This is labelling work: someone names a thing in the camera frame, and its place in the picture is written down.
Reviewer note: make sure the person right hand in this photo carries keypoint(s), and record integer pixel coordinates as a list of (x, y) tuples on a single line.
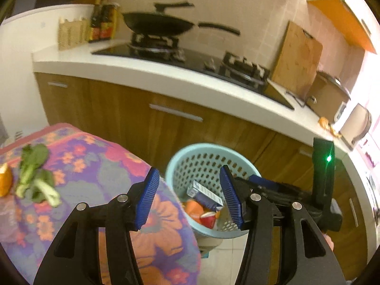
[(329, 241)]

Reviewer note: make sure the green leafy vegetable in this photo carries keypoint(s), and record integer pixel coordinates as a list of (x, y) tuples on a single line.
[(32, 158)]

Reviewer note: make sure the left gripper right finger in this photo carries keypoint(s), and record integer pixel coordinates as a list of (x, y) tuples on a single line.
[(305, 256)]

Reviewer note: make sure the orange bottom wall cabinet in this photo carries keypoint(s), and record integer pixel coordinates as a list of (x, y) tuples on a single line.
[(354, 19)]

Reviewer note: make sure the white electric kettle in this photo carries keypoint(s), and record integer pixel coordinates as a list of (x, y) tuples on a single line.
[(356, 126)]

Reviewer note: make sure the light blue perforated trash basket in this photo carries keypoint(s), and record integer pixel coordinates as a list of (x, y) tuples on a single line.
[(201, 162)]

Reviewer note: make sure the wooden base cabinets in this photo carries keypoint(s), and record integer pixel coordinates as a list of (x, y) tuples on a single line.
[(155, 127)]

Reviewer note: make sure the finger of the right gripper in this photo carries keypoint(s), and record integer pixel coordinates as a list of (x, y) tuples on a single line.
[(258, 180)]

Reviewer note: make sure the red white paper cup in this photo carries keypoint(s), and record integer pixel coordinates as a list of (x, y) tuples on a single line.
[(208, 219)]

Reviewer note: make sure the black glass gas hob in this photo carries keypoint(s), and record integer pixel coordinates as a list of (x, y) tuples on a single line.
[(191, 60)]

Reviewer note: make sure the wooden stool under basket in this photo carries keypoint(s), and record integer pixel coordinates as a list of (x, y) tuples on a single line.
[(207, 244)]

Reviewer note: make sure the beige utensil holder basket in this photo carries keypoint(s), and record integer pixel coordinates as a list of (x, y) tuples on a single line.
[(72, 33)]

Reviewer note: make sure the orange peel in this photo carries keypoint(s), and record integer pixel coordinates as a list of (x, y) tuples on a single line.
[(324, 123), (6, 179)]

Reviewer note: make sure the green vegetable stalk piece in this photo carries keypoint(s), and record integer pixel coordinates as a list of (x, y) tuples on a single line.
[(41, 184)]

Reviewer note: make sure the blue white milk carton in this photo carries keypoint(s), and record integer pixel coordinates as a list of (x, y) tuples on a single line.
[(204, 196)]

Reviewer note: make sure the orange peel on counter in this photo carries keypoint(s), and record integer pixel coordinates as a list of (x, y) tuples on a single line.
[(324, 123)]

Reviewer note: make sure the dark soy sauce bottle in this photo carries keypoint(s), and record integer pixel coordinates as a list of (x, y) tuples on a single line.
[(95, 23)]

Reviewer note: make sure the black wok with lid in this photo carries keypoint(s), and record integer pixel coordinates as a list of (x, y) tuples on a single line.
[(158, 23)]

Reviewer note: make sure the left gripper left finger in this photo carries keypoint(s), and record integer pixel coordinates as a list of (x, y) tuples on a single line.
[(73, 256)]

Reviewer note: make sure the floral purple tablecloth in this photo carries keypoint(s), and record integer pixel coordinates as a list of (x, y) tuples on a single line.
[(89, 169)]

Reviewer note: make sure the right burner grate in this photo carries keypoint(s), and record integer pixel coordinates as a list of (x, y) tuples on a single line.
[(251, 74)]

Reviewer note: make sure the dark vinegar bottle red label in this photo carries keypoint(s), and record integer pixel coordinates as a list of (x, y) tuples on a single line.
[(108, 21)]

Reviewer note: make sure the bamboo cutting board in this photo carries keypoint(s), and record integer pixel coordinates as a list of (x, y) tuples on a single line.
[(298, 61)]

